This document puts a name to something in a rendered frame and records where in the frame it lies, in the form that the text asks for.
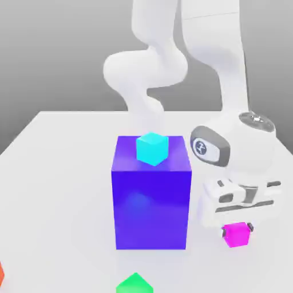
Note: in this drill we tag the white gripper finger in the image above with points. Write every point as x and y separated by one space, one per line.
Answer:
250 227
223 233

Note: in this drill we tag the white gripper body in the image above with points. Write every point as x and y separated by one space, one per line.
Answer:
238 216

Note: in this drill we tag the small magenta cube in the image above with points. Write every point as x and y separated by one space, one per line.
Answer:
237 234

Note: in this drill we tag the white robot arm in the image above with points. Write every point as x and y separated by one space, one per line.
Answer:
164 66

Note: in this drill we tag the small green cube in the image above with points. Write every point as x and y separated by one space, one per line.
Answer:
135 285

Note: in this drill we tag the small cyan cube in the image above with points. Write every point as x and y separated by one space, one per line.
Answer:
151 150

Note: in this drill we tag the small orange cube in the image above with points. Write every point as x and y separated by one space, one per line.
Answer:
1 274

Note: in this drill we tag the large blue box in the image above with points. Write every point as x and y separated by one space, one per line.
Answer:
151 206

